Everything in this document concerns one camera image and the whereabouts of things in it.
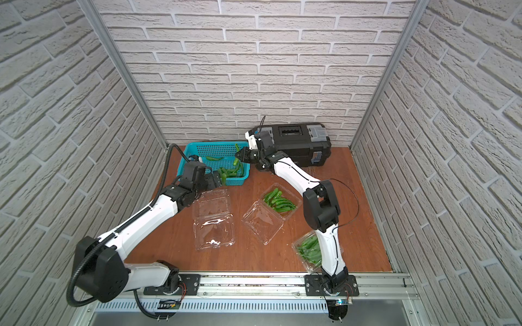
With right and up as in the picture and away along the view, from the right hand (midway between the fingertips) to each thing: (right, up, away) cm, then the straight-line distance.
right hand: (239, 152), depth 90 cm
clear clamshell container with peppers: (-11, -31, -2) cm, 33 cm away
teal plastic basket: (-14, -1, +24) cm, 28 cm away
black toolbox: (+31, +5, +9) cm, 33 cm away
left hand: (-10, -9, -5) cm, 15 cm away
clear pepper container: (+30, -40, -10) cm, 51 cm away
